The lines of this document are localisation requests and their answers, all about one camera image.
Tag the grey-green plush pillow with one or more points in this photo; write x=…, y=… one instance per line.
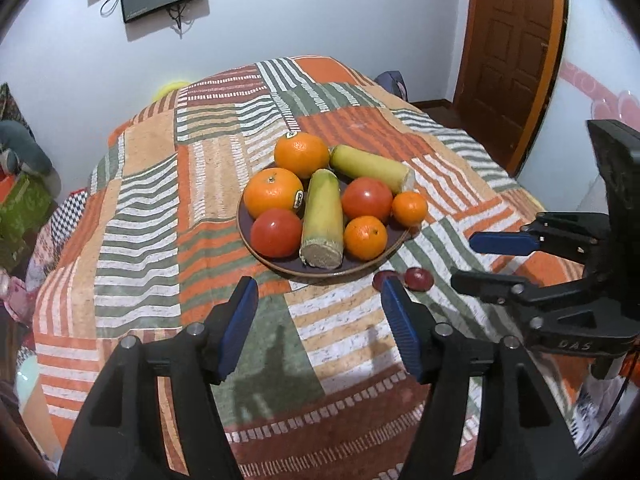
x=19, y=150

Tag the yellow pillow behind bed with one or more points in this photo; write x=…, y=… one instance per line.
x=168, y=88

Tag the long yellow-green cane piece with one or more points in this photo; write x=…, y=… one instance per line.
x=322, y=238

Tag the large red tomato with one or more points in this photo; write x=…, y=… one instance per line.
x=366, y=196

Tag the dark purple round plate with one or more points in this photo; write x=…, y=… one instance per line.
x=294, y=266

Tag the patchwork striped bedspread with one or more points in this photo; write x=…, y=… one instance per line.
x=153, y=245

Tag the small mandarin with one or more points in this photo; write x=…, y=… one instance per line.
x=365, y=238
x=409, y=209

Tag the blue backpack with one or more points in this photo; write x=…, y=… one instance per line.
x=392, y=81

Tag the short yellow-green cane piece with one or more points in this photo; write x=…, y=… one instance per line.
x=354, y=163

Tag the dark red plum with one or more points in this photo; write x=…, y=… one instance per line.
x=418, y=279
x=381, y=276

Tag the large orange back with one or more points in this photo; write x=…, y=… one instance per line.
x=302, y=153

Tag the brown wooden door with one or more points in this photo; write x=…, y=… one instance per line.
x=511, y=55

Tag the orange with sticker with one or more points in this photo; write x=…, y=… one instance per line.
x=273, y=188

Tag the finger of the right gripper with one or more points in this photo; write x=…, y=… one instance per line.
x=504, y=290
x=504, y=243

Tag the small red tomato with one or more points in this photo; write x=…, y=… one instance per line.
x=276, y=234

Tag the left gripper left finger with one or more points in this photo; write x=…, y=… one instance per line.
x=118, y=434

